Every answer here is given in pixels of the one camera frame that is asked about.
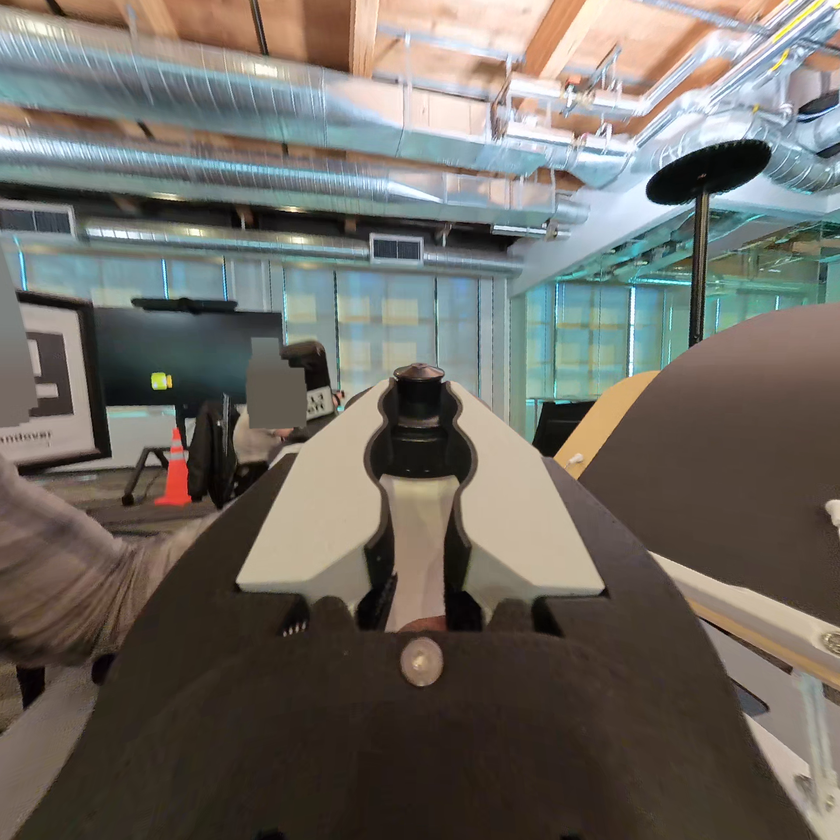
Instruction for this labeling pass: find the framed tag poster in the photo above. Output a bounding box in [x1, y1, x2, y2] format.
[0, 292, 112, 473]

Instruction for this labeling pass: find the black wall screen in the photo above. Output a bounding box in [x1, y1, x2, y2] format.
[92, 309, 283, 408]

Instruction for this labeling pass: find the person's left forearm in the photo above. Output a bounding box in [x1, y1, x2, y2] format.
[0, 453, 250, 664]

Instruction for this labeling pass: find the white squeeze bottle black cap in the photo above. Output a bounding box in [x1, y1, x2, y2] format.
[368, 364, 463, 631]

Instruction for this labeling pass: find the black mesh chair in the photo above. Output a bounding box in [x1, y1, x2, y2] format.
[532, 401, 592, 460]

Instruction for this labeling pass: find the black backdrop board stand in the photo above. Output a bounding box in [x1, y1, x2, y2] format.
[558, 322, 840, 683]

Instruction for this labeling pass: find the black video bar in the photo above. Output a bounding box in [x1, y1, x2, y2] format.
[132, 297, 240, 313]

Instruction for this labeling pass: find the person's left hand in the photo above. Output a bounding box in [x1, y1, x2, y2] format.
[234, 423, 305, 467]

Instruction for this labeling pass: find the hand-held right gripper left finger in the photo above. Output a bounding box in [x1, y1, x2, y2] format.
[237, 381, 395, 598]

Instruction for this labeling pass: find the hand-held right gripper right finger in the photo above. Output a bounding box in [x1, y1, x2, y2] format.
[447, 381, 607, 602]

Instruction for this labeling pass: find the orange traffic cone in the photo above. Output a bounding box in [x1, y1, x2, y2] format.
[154, 430, 194, 506]

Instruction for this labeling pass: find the ceiling air vent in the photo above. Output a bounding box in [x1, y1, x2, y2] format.
[371, 234, 425, 263]

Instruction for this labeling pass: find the black office chair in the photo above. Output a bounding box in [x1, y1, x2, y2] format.
[188, 394, 244, 509]

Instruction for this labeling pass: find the silver ceiling duct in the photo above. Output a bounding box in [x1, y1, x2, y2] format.
[0, 11, 565, 172]

